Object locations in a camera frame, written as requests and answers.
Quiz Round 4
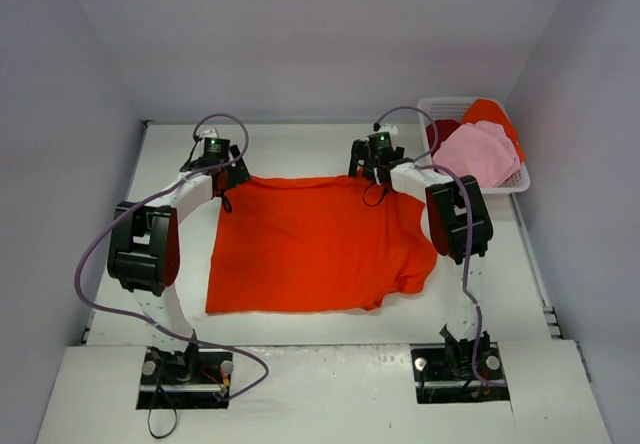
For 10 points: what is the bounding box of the orange t shirt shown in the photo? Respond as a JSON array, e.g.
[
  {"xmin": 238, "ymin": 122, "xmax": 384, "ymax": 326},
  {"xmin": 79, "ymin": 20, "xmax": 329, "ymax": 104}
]
[
  {"xmin": 460, "ymin": 98, "xmax": 526, "ymax": 163},
  {"xmin": 205, "ymin": 175, "xmax": 438, "ymax": 314}
]

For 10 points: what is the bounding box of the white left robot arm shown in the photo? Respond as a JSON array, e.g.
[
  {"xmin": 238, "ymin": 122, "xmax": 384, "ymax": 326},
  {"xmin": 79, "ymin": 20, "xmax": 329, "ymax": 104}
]
[{"xmin": 107, "ymin": 129, "xmax": 250, "ymax": 384}]

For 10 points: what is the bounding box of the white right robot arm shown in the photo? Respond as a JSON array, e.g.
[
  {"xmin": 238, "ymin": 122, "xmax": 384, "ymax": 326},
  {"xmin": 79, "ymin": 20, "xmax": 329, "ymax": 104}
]
[{"xmin": 348, "ymin": 126, "xmax": 494, "ymax": 376}]

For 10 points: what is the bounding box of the white plastic basket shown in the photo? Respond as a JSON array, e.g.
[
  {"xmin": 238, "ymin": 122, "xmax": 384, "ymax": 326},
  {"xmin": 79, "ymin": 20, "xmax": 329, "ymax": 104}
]
[{"xmin": 417, "ymin": 96, "xmax": 530, "ymax": 195}]

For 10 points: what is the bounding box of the dark red t shirt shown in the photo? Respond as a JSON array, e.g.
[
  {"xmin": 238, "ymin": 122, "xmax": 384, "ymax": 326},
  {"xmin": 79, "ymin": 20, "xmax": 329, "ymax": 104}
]
[{"xmin": 425, "ymin": 119, "xmax": 461, "ymax": 154}]

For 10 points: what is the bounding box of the pink t shirt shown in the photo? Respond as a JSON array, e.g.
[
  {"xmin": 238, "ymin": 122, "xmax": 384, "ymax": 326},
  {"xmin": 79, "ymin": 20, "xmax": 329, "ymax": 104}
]
[{"xmin": 432, "ymin": 120, "xmax": 521, "ymax": 188}]

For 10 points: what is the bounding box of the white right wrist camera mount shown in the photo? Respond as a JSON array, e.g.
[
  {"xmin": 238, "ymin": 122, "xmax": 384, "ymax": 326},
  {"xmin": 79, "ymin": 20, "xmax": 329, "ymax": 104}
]
[{"xmin": 373, "ymin": 122, "xmax": 398, "ymax": 137}]

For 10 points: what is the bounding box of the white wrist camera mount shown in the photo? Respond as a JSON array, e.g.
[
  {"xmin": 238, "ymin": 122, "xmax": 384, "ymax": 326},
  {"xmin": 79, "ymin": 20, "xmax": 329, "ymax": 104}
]
[
  {"xmin": 373, "ymin": 122, "xmax": 398, "ymax": 137},
  {"xmin": 196, "ymin": 128, "xmax": 219, "ymax": 141}
]

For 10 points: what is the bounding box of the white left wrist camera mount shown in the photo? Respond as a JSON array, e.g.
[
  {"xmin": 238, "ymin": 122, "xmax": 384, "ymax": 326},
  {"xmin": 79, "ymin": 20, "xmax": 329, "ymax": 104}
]
[{"xmin": 196, "ymin": 128, "xmax": 219, "ymax": 141}]

